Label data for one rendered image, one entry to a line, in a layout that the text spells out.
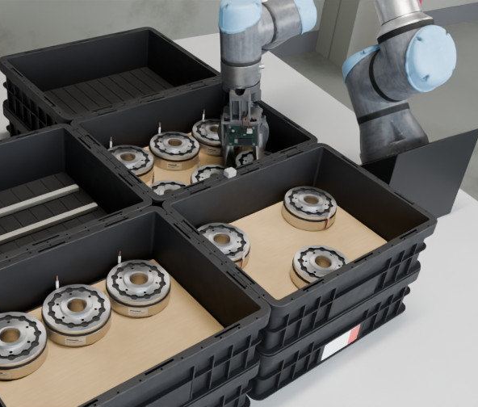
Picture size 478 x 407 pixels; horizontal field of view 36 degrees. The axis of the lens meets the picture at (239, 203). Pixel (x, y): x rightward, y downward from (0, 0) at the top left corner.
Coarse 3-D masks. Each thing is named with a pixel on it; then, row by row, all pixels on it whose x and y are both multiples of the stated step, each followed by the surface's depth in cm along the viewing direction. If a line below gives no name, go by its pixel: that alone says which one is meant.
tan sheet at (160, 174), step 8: (240, 152) 158; (200, 160) 153; (208, 160) 154; (216, 160) 154; (160, 168) 149; (192, 168) 150; (160, 176) 147; (168, 176) 147; (176, 176) 147; (184, 176) 148
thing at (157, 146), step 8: (160, 136) 153; (184, 136) 154; (152, 144) 150; (160, 144) 150; (192, 144) 152; (160, 152) 148; (168, 152) 148; (176, 152) 149; (184, 152) 149; (192, 152) 149
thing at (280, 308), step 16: (320, 144) 145; (272, 160) 138; (288, 160) 139; (240, 176) 132; (368, 176) 138; (192, 192) 127; (416, 208) 131; (432, 224) 128; (208, 240) 117; (400, 240) 123; (416, 240) 126; (224, 256) 114; (368, 256) 119; (384, 256) 121; (240, 272) 112; (336, 272) 114; (352, 272) 116; (256, 288) 109; (304, 288) 111; (320, 288) 112; (272, 304) 107; (288, 304) 108; (304, 304) 111
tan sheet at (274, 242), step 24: (264, 216) 140; (336, 216) 143; (264, 240) 135; (288, 240) 135; (312, 240) 136; (336, 240) 137; (360, 240) 138; (384, 240) 139; (264, 264) 129; (288, 264) 130; (264, 288) 124; (288, 288) 125
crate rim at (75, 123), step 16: (160, 96) 152; (176, 96) 154; (112, 112) 145; (272, 112) 153; (80, 128) 139; (96, 144) 135; (304, 144) 144; (112, 160) 132; (256, 160) 137; (128, 176) 128; (224, 176) 132; (176, 192) 126
